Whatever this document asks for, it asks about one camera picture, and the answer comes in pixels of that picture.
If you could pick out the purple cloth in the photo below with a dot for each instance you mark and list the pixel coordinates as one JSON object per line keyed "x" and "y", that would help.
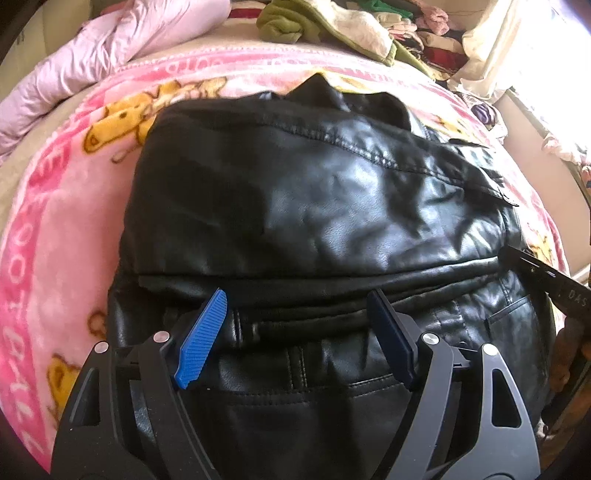
{"x": 484, "y": 115}

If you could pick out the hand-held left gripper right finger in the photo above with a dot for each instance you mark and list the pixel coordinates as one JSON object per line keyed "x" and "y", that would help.
{"x": 392, "y": 341}

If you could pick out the black leather jacket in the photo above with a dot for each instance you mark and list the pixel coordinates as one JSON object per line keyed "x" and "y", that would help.
{"x": 323, "y": 207}

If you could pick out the person's right hand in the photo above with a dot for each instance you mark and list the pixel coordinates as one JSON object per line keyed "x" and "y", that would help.
{"x": 565, "y": 360}

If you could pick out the pale pink quilt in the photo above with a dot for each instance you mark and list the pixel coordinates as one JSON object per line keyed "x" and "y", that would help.
{"x": 92, "y": 50}

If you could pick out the green garment with cream lining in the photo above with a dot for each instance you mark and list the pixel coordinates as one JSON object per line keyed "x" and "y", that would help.
{"x": 295, "y": 23}

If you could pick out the cream curtain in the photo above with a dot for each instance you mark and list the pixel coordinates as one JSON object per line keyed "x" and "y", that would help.
{"x": 498, "y": 46}

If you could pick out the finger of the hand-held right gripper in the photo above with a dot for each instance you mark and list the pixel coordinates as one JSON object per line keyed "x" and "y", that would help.
{"x": 531, "y": 270}

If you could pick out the pink printed blanket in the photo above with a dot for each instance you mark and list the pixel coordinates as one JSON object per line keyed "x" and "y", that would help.
{"x": 60, "y": 221}

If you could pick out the pile of folded clothes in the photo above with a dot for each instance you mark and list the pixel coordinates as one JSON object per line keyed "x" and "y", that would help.
{"x": 429, "y": 32}

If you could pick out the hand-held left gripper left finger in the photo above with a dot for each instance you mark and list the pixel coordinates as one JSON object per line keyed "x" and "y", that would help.
{"x": 203, "y": 337}

